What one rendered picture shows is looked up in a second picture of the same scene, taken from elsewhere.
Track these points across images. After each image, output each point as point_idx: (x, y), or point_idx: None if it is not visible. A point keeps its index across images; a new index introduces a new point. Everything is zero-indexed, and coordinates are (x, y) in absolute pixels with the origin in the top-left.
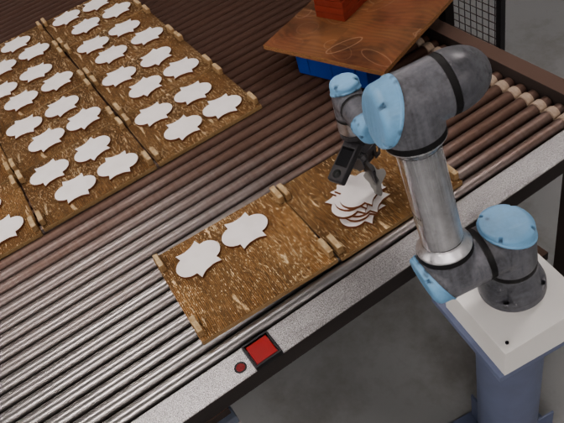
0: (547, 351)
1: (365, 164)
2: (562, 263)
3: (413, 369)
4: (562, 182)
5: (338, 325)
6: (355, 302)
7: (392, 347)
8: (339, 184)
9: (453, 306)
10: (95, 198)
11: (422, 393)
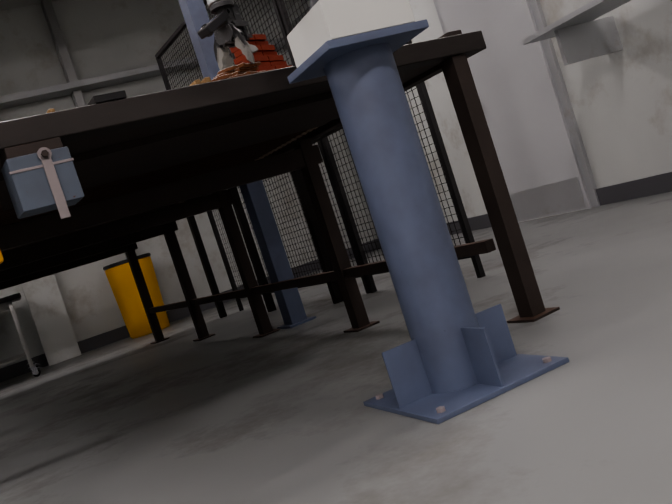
0: (376, 30)
1: (233, 28)
2: (496, 215)
3: (361, 382)
4: (454, 106)
5: (193, 100)
6: (210, 82)
7: (340, 381)
8: (206, 32)
9: (296, 49)
10: None
11: (368, 388)
